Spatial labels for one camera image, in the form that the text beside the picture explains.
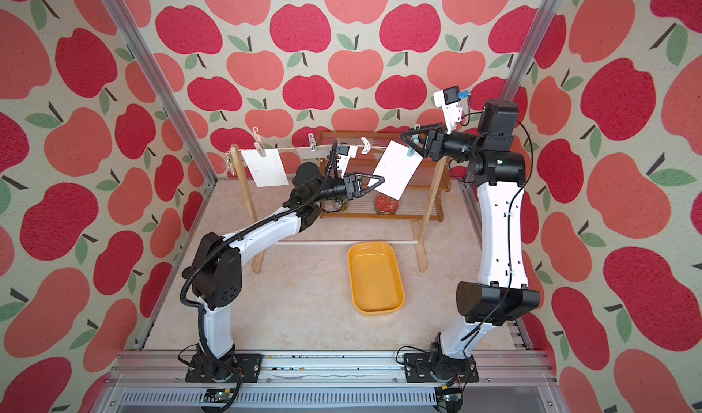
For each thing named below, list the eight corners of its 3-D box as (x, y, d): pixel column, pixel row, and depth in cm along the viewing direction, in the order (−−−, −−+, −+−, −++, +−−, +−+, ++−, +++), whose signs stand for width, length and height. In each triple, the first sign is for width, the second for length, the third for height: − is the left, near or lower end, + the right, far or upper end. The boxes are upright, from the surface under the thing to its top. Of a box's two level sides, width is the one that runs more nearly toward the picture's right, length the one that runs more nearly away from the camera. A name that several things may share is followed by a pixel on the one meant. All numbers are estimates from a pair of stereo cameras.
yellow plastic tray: (348, 319, 85) (348, 311, 80) (348, 251, 101) (348, 241, 95) (401, 318, 85) (404, 311, 80) (393, 251, 101) (396, 241, 95)
